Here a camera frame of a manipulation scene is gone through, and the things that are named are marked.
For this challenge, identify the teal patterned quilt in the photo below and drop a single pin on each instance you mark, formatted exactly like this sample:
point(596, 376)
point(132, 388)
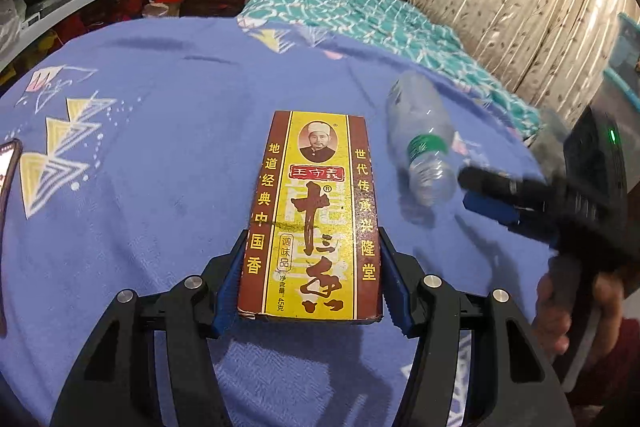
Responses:
point(370, 7)

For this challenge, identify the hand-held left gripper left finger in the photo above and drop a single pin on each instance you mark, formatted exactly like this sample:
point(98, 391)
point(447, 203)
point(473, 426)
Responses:
point(227, 287)

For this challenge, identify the purple printed bed sheet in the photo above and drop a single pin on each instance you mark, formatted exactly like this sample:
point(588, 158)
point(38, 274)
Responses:
point(150, 187)

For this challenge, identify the clear plastic bottle green label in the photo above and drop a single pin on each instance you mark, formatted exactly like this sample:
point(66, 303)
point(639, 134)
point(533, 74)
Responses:
point(425, 142)

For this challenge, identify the yellow brown spice box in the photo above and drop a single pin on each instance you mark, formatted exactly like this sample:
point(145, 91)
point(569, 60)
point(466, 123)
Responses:
point(310, 217)

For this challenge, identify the smartphone with red case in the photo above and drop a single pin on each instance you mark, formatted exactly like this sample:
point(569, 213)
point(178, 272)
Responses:
point(6, 187)

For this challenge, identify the person's right hand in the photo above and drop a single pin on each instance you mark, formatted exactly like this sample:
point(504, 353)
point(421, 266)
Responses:
point(552, 312)

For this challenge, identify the person's right forearm red sleeve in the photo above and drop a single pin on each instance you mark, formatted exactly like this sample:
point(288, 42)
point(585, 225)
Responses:
point(615, 367)

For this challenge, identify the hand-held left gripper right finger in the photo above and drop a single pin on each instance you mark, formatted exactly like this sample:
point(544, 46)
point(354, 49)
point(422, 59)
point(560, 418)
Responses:
point(395, 287)

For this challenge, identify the clear lidded storage box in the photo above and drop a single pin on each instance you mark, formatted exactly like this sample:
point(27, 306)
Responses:
point(622, 89)

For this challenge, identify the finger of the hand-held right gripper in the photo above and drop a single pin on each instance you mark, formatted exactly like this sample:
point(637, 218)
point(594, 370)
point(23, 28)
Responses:
point(500, 188)
point(495, 207)

